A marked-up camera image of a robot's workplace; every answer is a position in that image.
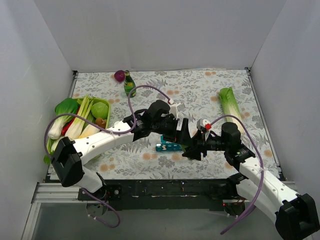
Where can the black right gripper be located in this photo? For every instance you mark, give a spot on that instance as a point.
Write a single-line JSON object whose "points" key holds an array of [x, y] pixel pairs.
{"points": [[201, 144]]}

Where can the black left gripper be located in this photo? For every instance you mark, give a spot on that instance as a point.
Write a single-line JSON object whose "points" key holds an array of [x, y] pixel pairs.
{"points": [[182, 131]]}

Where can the teal weekly pill organizer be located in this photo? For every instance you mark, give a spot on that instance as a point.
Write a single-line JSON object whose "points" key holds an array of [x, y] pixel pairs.
{"points": [[165, 146]]}

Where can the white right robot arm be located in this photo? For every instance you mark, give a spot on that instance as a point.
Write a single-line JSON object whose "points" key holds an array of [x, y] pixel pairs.
{"points": [[294, 215]]}

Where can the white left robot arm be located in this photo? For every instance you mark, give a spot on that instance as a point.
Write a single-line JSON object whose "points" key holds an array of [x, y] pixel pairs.
{"points": [[70, 156]]}

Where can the napa cabbage on table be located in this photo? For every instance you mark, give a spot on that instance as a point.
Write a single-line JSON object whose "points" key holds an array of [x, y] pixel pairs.
{"points": [[229, 103]]}

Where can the green glass bottle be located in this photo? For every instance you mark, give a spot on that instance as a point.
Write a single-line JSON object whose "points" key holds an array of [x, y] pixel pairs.
{"points": [[129, 84]]}

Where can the brown mushroom toy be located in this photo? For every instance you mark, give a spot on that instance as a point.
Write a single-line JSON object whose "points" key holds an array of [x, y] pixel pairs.
{"points": [[101, 122]]}

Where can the round green cabbage toy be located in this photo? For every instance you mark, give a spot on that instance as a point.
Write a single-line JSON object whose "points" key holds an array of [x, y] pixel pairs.
{"points": [[100, 110]]}

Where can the red onion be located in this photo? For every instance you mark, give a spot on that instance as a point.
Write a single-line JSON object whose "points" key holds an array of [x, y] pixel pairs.
{"points": [[119, 76]]}

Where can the yellow white cabbage toy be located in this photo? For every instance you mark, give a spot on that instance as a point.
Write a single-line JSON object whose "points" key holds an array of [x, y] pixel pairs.
{"points": [[88, 131]]}

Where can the celery stalks toy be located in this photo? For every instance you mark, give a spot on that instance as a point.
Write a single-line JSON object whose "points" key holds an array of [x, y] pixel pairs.
{"points": [[76, 127]]}

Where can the bok choy toy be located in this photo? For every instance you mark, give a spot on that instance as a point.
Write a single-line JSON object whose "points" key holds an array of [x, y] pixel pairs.
{"points": [[67, 106]]}

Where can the red chili pepper toy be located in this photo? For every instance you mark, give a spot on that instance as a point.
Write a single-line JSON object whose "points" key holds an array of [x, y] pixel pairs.
{"points": [[67, 125]]}

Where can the green plastic basket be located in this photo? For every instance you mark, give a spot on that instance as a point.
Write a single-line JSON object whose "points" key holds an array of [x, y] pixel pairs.
{"points": [[52, 144]]}

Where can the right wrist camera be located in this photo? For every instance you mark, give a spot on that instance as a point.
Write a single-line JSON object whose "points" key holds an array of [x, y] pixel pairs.
{"points": [[203, 125]]}

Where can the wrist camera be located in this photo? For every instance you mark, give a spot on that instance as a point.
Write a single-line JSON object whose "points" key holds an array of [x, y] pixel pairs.
{"points": [[203, 125], [176, 108]]}

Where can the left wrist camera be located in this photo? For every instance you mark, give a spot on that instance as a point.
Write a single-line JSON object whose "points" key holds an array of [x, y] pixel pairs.
{"points": [[176, 108]]}

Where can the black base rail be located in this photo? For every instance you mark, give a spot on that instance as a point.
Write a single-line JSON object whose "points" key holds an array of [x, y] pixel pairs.
{"points": [[161, 194]]}

